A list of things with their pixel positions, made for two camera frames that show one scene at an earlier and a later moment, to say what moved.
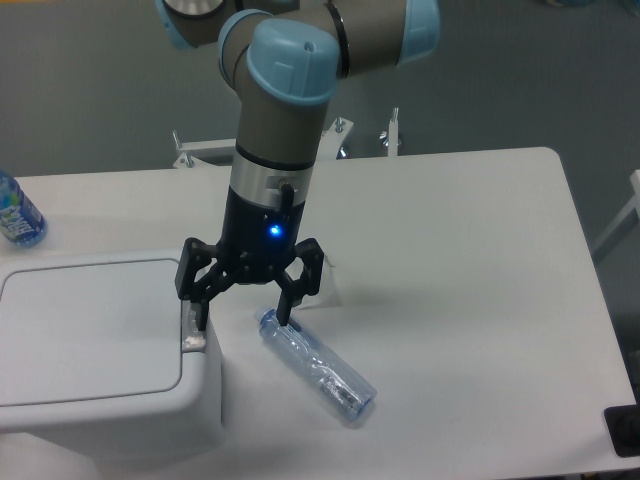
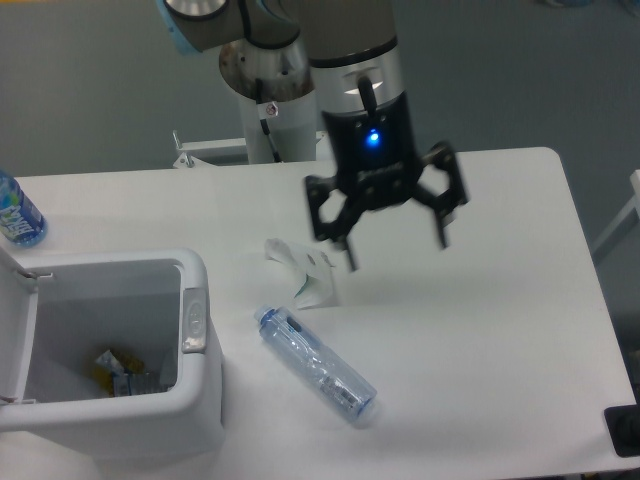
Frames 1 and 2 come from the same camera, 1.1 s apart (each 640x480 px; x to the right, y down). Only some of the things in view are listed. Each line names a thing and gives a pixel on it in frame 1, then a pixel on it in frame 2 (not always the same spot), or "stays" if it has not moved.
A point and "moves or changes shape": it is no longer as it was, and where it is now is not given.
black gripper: x=259 y=240 to x=379 y=163
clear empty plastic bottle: x=315 y=366 stays
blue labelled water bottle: x=20 y=221 stays
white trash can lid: x=90 y=332 moves or changes shape
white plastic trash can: x=104 y=374 moves or changes shape
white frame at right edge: x=634 y=203 stays
